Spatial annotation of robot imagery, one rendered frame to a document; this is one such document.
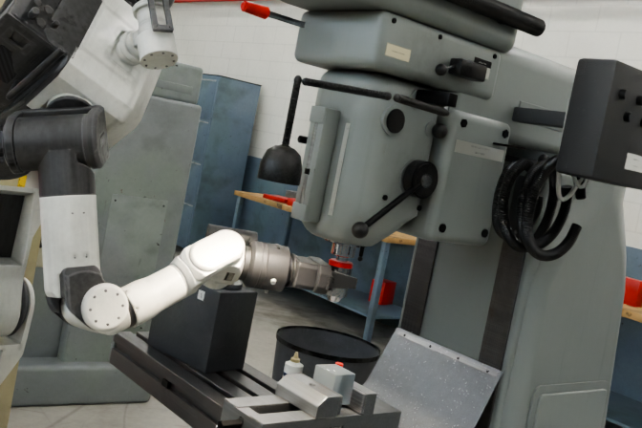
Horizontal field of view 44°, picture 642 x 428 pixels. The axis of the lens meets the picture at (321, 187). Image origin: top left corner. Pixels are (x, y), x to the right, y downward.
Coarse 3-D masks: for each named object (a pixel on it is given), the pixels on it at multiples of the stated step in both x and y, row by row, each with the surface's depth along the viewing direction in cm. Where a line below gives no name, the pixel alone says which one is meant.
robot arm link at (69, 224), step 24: (48, 216) 129; (72, 216) 129; (96, 216) 133; (48, 240) 129; (72, 240) 128; (96, 240) 132; (48, 264) 129; (72, 264) 128; (96, 264) 131; (48, 288) 129; (72, 288) 127; (96, 288) 128; (72, 312) 127; (96, 312) 128; (120, 312) 130
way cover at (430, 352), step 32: (384, 352) 190; (416, 352) 184; (448, 352) 178; (384, 384) 184; (416, 384) 179; (448, 384) 174; (480, 384) 169; (416, 416) 174; (448, 416) 169; (480, 416) 165
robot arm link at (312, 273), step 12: (276, 252) 149; (288, 252) 150; (276, 264) 148; (288, 264) 148; (300, 264) 149; (312, 264) 150; (324, 264) 151; (276, 276) 148; (288, 276) 150; (300, 276) 149; (312, 276) 149; (324, 276) 148; (264, 288) 149; (276, 288) 149; (300, 288) 149; (312, 288) 150; (324, 288) 148
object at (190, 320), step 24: (240, 288) 185; (168, 312) 189; (192, 312) 183; (216, 312) 178; (240, 312) 184; (168, 336) 188; (192, 336) 183; (216, 336) 179; (240, 336) 185; (192, 360) 182; (216, 360) 181; (240, 360) 186
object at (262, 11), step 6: (246, 6) 143; (252, 6) 144; (258, 6) 144; (264, 6) 146; (246, 12) 144; (252, 12) 144; (258, 12) 145; (264, 12) 145; (270, 12) 147; (264, 18) 146; (276, 18) 148; (282, 18) 148; (288, 18) 149; (294, 24) 151; (300, 24) 151
